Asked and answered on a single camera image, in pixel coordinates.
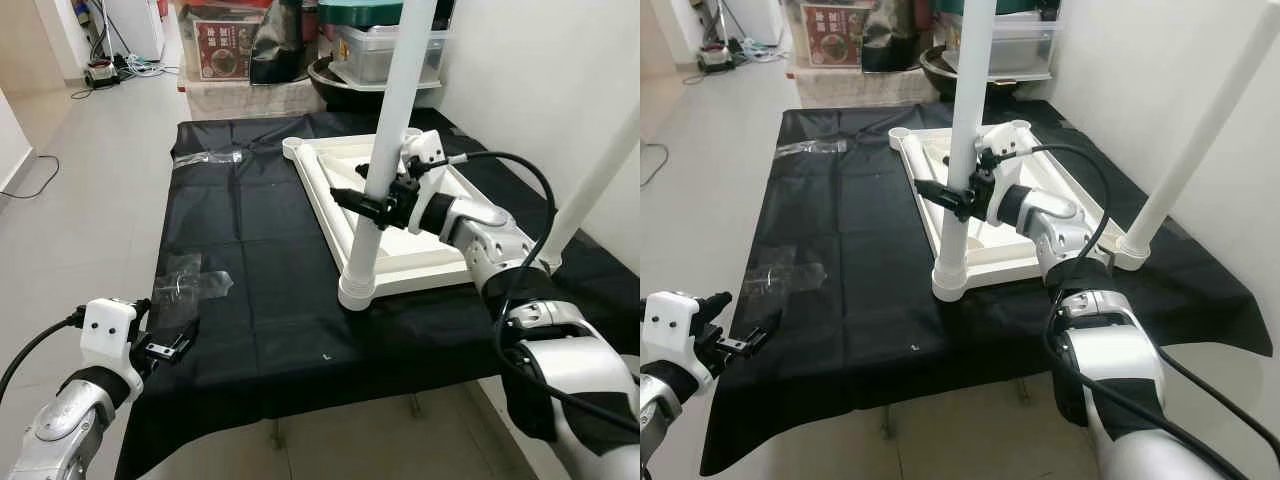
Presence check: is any crumpled clear plastic wrapper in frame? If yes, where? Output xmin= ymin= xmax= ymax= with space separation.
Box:
xmin=152 ymin=252 xmax=236 ymax=331
xmin=745 ymin=245 xmax=831 ymax=321

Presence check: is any white plastic table top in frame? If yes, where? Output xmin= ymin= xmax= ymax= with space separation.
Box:
xmin=282 ymin=135 xmax=563 ymax=311
xmin=888 ymin=120 xmax=1151 ymax=303

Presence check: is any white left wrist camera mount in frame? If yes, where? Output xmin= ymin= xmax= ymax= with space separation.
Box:
xmin=645 ymin=290 xmax=713 ymax=369
xmin=80 ymin=297 xmax=139 ymax=373

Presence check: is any clear plastic storage container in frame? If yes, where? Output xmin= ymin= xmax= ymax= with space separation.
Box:
xmin=330 ymin=25 xmax=451 ymax=91
xmin=945 ymin=15 xmax=1061 ymax=81

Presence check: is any black wok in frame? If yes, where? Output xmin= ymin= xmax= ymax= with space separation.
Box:
xmin=308 ymin=55 xmax=441 ymax=113
xmin=920 ymin=45 xmax=1051 ymax=101

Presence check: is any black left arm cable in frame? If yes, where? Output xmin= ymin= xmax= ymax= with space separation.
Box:
xmin=0 ymin=310 xmax=86 ymax=401

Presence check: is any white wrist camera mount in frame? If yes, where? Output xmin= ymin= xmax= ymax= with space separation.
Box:
xmin=975 ymin=122 xmax=1031 ymax=186
xmin=400 ymin=130 xmax=451 ymax=196
xmin=645 ymin=290 xmax=713 ymax=369
xmin=80 ymin=297 xmax=139 ymax=373

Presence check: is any black tablecloth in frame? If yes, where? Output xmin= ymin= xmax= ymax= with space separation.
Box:
xmin=698 ymin=100 xmax=1273 ymax=476
xmin=115 ymin=108 xmax=641 ymax=479

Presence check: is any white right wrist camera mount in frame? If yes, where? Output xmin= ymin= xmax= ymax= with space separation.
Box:
xmin=400 ymin=130 xmax=451 ymax=196
xmin=975 ymin=122 xmax=1031 ymax=186

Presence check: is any thin black floor cable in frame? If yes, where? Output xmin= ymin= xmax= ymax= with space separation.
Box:
xmin=0 ymin=155 xmax=61 ymax=201
xmin=640 ymin=143 xmax=671 ymax=188

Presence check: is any orange lid storage box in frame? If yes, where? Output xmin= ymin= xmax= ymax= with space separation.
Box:
xmin=180 ymin=0 xmax=271 ymax=83
xmin=800 ymin=0 xmax=881 ymax=71

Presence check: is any white fridge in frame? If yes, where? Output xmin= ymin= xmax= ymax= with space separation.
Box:
xmin=105 ymin=0 xmax=166 ymax=61
xmin=725 ymin=0 xmax=783 ymax=51

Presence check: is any beige cloth covered bench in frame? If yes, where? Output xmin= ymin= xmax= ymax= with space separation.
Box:
xmin=185 ymin=78 xmax=326 ymax=121
xmin=795 ymin=65 xmax=936 ymax=109

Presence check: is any clear plastic bag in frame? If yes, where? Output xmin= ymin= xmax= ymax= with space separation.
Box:
xmin=775 ymin=140 xmax=849 ymax=158

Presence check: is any green pot lid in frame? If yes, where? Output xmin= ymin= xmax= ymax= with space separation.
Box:
xmin=318 ymin=0 xmax=456 ymax=29
xmin=940 ymin=0 xmax=1061 ymax=16

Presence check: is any dark shiny foil bag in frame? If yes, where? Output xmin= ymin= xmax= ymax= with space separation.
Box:
xmin=862 ymin=0 xmax=931 ymax=73
xmin=250 ymin=0 xmax=321 ymax=86

